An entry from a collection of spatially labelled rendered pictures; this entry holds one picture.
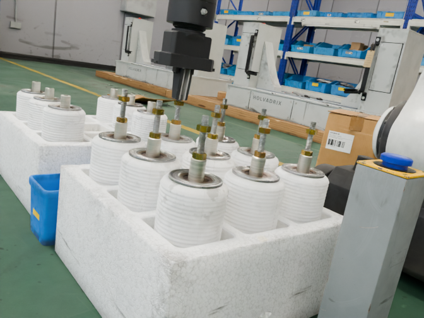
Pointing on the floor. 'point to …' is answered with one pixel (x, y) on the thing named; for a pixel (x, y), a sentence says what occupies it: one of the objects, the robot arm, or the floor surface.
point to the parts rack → (292, 21)
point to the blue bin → (44, 206)
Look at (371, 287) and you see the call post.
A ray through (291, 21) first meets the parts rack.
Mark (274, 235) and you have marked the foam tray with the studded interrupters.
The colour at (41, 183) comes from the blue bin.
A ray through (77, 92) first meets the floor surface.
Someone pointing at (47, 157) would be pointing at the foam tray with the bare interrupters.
